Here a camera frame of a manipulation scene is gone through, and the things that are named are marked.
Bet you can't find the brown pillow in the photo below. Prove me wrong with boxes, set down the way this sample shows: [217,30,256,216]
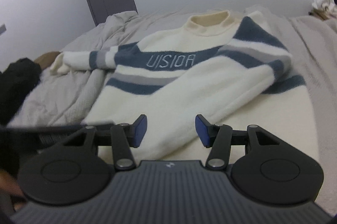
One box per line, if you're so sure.
[34,51,60,70]

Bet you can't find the grey bed sheet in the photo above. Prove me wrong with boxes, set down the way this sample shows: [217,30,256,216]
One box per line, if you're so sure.
[7,4,337,214]

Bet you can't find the cream blue striped sweater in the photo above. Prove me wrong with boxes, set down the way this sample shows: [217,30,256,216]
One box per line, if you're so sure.
[50,11,318,161]

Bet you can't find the white crumpled garment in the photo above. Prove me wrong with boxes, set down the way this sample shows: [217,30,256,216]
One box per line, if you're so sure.
[312,0,336,20]

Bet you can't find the grey wall panel left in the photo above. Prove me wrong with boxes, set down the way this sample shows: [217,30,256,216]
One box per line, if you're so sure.
[0,24,6,35]

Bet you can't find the person left hand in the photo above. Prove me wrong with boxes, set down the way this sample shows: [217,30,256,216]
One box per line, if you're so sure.
[0,170,24,198]

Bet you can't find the black clothing pile left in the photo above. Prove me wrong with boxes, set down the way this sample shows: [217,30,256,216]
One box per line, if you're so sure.
[1,58,42,126]

